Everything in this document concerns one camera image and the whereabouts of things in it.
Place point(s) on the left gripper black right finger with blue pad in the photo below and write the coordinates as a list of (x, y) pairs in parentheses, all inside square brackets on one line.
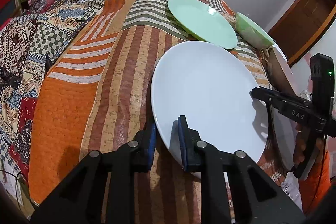
[(234, 189)]

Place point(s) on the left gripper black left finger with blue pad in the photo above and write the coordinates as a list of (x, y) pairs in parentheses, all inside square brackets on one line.
[(101, 184)]

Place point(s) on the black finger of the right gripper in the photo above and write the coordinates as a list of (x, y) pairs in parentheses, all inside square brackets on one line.
[(284, 103)]

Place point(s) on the dark purple plate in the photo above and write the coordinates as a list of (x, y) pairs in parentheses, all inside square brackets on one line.
[(285, 134)]

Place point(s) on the large white plate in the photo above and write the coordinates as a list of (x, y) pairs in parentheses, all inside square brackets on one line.
[(212, 89)]

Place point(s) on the person's right hand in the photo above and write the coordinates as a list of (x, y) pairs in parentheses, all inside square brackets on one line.
[(300, 146)]

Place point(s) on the pink bowl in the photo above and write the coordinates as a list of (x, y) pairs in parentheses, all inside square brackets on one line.
[(280, 74)]

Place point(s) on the small white plate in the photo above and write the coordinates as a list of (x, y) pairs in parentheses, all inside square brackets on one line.
[(281, 52)]

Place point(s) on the mint green bowl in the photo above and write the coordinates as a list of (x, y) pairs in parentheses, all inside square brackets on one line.
[(252, 32)]

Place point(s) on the orange striped patchwork tablecloth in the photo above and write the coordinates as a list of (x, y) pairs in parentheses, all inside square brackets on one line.
[(100, 102)]

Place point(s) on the mint green plate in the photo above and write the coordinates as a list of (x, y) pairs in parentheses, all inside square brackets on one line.
[(203, 22)]

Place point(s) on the multicolour patterned patchwork quilt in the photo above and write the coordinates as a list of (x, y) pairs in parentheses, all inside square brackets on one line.
[(29, 45)]

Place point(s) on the brown wooden door frame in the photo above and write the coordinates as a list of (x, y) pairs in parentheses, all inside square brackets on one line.
[(301, 26)]

